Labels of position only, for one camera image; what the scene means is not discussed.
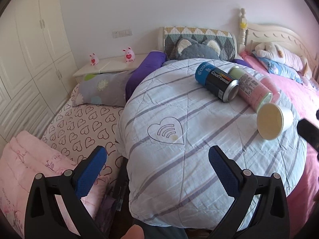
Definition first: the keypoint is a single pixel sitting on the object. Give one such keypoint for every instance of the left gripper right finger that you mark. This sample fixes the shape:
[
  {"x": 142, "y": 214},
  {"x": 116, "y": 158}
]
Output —
[{"x": 271, "y": 216}]

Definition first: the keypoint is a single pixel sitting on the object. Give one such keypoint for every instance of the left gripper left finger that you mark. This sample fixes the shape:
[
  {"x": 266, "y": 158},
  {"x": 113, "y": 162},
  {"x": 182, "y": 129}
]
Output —
[{"x": 43, "y": 219}]

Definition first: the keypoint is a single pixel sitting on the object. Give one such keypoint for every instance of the blue black CoolTowel can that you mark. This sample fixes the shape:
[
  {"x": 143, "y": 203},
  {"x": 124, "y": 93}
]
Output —
[{"x": 218, "y": 82}]

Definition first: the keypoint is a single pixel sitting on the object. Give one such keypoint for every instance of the person's left hand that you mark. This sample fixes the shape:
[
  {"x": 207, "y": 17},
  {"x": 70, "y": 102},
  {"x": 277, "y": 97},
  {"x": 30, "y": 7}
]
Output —
[{"x": 135, "y": 232}]

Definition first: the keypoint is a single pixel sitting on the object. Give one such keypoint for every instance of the folded pink quilt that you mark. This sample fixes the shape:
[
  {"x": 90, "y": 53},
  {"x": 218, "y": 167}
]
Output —
[{"x": 23, "y": 157}]

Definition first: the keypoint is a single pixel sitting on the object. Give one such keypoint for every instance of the pink green labelled can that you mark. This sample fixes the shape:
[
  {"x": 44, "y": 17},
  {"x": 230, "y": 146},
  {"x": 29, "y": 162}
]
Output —
[{"x": 250, "y": 89}]

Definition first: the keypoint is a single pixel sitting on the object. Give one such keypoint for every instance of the blue cartoon pillow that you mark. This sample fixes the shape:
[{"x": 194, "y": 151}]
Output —
[{"x": 280, "y": 69}]

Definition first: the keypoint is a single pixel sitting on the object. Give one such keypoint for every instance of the white pink plush toy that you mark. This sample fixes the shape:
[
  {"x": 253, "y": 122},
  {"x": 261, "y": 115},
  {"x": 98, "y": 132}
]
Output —
[{"x": 279, "y": 54}]

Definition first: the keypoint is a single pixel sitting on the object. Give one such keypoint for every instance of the heart pattern bed sheet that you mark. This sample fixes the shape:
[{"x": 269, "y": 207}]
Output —
[{"x": 76, "y": 130}]

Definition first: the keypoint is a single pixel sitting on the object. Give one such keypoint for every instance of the cream wooden headboard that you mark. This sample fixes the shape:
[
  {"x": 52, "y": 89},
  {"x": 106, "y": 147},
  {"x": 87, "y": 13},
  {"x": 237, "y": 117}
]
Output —
[{"x": 251, "y": 34}]

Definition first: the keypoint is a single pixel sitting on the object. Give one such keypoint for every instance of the striped white quilt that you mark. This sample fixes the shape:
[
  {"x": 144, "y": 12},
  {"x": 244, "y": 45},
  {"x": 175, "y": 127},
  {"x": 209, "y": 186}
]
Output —
[{"x": 165, "y": 132}]

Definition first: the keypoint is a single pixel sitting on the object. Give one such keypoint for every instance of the grey floral pillow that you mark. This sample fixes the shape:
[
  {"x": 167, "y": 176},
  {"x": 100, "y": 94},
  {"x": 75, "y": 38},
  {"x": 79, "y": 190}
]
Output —
[{"x": 103, "y": 89}]

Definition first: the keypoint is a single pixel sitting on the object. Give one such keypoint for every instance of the cream white wardrobe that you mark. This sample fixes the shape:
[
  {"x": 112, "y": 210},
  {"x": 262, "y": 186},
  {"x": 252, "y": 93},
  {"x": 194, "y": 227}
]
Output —
[{"x": 37, "y": 66}]

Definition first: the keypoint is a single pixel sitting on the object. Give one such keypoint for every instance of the grey cat plush pillow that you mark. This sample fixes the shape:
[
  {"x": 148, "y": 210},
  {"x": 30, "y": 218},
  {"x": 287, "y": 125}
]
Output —
[{"x": 187, "y": 48}]

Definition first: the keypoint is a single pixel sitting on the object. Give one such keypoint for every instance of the small pink bunny toy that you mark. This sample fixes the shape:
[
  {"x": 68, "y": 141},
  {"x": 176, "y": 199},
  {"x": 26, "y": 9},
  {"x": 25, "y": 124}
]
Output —
[{"x": 94, "y": 60}]

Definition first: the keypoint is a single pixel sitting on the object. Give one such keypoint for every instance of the triangle pattern headboard cushion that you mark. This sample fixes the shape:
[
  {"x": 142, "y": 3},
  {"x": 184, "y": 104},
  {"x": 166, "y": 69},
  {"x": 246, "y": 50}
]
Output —
[{"x": 225, "y": 40}]

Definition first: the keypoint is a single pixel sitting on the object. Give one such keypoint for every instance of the white nightstand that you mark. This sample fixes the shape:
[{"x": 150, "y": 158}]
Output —
[{"x": 109, "y": 65}]

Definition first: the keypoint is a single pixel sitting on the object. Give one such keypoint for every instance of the purple blanket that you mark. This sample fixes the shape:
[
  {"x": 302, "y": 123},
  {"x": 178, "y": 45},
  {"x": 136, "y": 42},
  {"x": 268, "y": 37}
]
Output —
[{"x": 151, "y": 63}]

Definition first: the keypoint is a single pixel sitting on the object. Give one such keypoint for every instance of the large pink bunny toy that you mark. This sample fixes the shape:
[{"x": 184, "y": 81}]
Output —
[{"x": 129, "y": 54}]

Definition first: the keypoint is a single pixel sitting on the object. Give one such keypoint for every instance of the wall switch panel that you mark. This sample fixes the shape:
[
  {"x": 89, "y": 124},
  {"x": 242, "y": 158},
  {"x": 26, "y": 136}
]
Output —
[{"x": 122, "y": 33}]

